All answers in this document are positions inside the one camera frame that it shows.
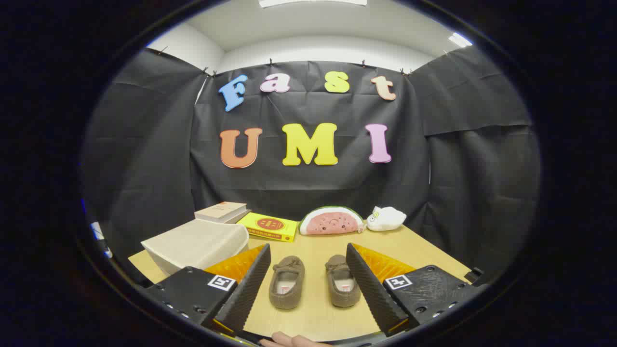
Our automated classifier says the brown fuzzy shoe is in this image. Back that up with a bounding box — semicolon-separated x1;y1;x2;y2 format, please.
268;255;306;310
324;254;362;308

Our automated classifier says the white plush toy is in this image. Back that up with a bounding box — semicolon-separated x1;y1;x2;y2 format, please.
366;206;407;232

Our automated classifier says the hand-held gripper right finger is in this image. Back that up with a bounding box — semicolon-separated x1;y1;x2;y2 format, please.
346;242;485;337

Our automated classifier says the beige fabric storage box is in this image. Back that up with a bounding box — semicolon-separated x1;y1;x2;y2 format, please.
141;219;250;276

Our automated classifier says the beige book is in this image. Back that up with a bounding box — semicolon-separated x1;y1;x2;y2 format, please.
194;201;251;225

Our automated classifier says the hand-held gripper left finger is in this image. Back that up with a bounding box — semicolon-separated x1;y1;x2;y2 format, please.
145;243;272;336

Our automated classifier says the black backdrop cloth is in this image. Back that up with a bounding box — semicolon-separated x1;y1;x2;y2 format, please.
82;46;540;285

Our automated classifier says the yellow book with red circle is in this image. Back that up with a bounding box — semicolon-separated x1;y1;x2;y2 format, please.
236;212;299;242

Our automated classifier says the long ceiling light panel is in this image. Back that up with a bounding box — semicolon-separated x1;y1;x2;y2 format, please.
259;0;368;8

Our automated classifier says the watermelon plush toy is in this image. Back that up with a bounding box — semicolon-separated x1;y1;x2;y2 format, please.
298;206;365;236

